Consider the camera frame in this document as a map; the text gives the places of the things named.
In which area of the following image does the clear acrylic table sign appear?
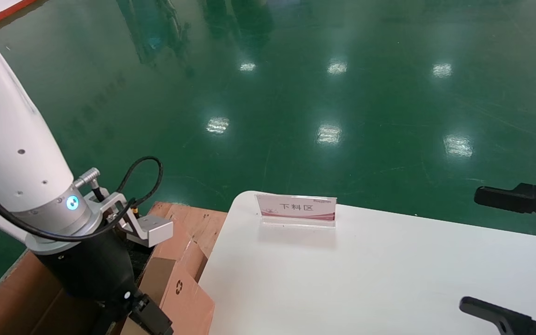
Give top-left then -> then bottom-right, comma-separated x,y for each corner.
255,193 -> 337,228

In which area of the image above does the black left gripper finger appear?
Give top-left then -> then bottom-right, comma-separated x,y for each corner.
126,292 -> 174,335

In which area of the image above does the wooden pallet board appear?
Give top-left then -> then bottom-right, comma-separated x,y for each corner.
149,201 -> 228,257

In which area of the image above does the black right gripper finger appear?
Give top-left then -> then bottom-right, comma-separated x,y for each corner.
459,296 -> 536,335
474,182 -> 536,233

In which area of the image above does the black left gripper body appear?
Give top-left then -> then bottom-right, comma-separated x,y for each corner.
33,223 -> 138,308

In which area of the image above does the large open cardboard box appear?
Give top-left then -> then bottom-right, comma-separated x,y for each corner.
0,219 -> 209,335

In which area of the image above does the black foam insert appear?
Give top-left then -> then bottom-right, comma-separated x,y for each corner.
126,240 -> 154,268

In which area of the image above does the small cardboard box recycling symbol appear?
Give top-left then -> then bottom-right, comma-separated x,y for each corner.
121,257 -> 215,335

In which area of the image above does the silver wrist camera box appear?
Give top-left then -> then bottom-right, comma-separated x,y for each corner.
84,191 -> 174,248

